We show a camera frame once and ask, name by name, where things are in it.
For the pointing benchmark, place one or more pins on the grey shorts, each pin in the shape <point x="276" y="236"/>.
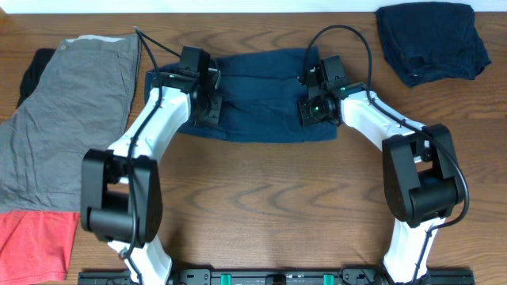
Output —
<point x="82" y="102"/>

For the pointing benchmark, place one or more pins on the black garment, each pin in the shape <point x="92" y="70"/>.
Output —
<point x="33" y="73"/>

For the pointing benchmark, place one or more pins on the folded navy garment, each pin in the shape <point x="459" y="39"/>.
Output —
<point x="429" y="41"/>

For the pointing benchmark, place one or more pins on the dark teal blue shorts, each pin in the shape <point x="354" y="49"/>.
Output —
<point x="260" y="94"/>

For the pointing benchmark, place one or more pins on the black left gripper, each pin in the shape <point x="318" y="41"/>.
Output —
<point x="214" y="104"/>

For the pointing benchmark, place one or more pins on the red garment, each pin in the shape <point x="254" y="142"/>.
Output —
<point x="36" y="246"/>

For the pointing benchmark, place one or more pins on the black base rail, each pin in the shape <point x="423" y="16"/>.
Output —
<point x="346" y="276"/>

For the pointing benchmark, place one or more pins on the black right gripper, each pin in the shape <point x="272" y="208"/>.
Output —
<point x="306" y="117"/>

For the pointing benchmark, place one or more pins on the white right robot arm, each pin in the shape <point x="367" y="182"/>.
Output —
<point x="422" y="181"/>

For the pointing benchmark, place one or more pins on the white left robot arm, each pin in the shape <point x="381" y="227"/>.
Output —
<point x="121" y="199"/>

